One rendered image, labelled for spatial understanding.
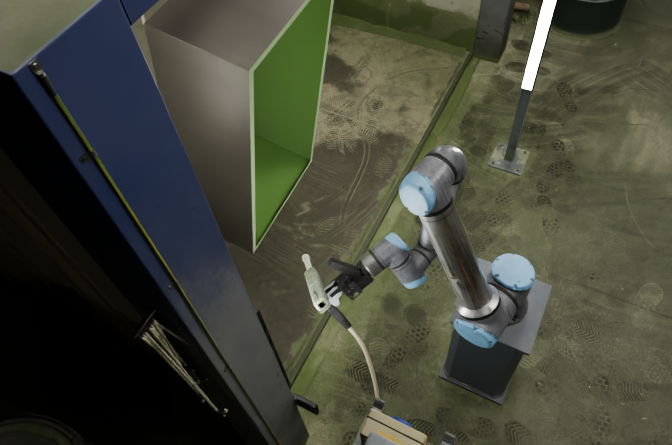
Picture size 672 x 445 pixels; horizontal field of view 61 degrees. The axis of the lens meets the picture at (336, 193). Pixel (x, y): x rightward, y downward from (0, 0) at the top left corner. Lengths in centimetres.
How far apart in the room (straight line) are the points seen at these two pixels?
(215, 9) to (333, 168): 179
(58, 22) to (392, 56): 345
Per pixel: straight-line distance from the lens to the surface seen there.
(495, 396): 283
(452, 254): 177
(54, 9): 82
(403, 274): 211
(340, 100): 380
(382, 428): 118
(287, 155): 294
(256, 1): 186
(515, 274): 207
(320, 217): 321
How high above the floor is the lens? 269
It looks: 53 degrees down
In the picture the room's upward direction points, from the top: 7 degrees counter-clockwise
